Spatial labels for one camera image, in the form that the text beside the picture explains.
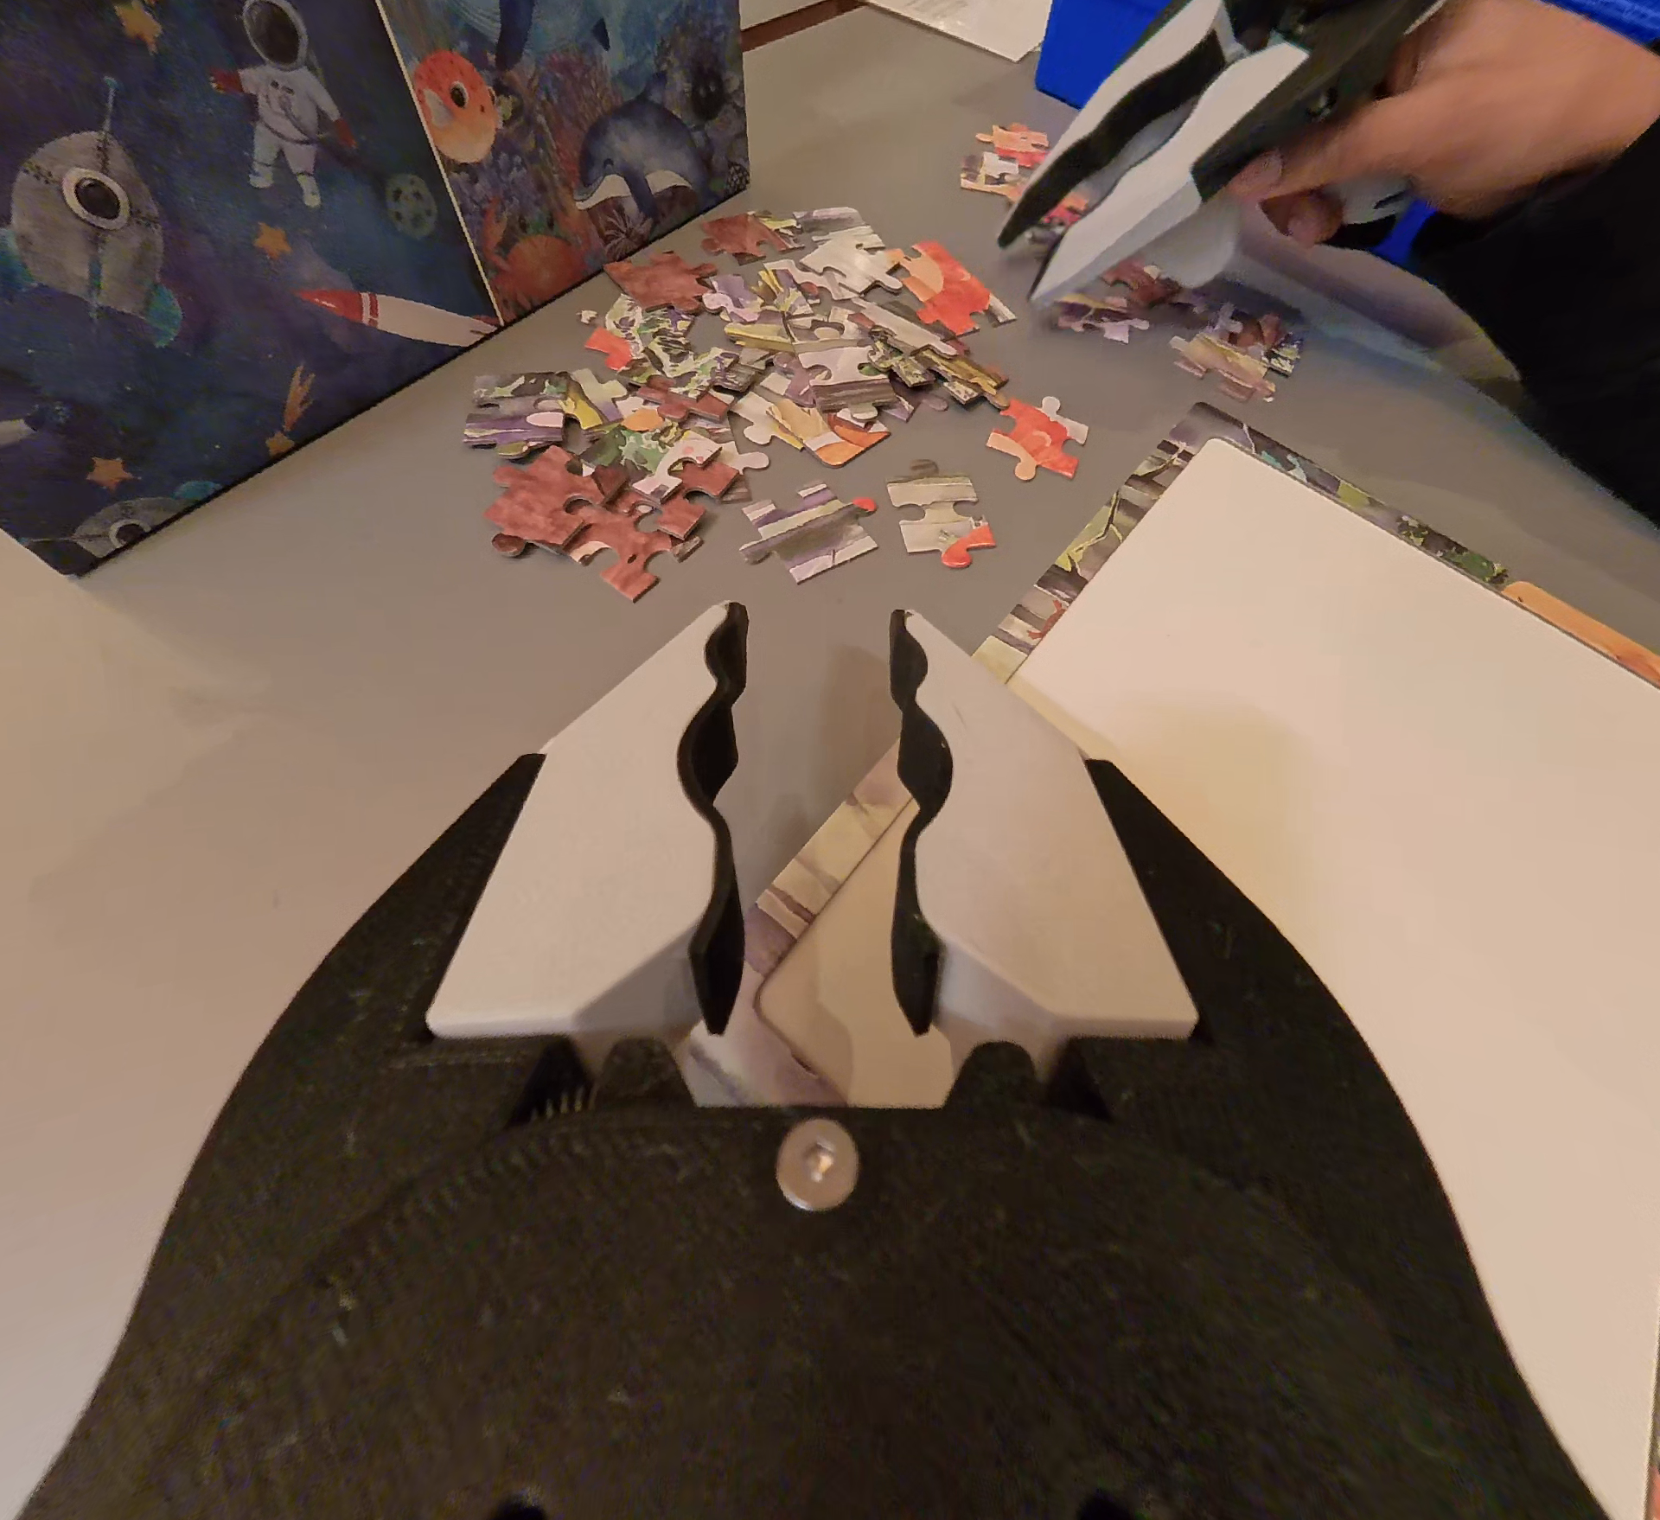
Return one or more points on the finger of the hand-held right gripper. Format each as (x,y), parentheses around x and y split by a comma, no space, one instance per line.
(1169,55)
(1156,198)

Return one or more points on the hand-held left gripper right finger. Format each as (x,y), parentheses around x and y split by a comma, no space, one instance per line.
(1051,898)

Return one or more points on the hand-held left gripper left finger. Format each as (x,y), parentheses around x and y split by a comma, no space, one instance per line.
(572,898)

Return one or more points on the jigsaw puzzle frame board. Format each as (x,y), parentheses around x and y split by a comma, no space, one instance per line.
(1363,833)

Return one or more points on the pile of jigsaw puzzle pieces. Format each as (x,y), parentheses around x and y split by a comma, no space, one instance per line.
(778,378)

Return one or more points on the person's right forearm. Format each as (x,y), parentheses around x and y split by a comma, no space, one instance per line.
(1569,326)

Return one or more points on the person's right hand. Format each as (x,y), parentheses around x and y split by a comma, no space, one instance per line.
(1518,108)

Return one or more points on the illustrated cardboard puzzle box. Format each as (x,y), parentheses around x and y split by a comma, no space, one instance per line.
(260,184)

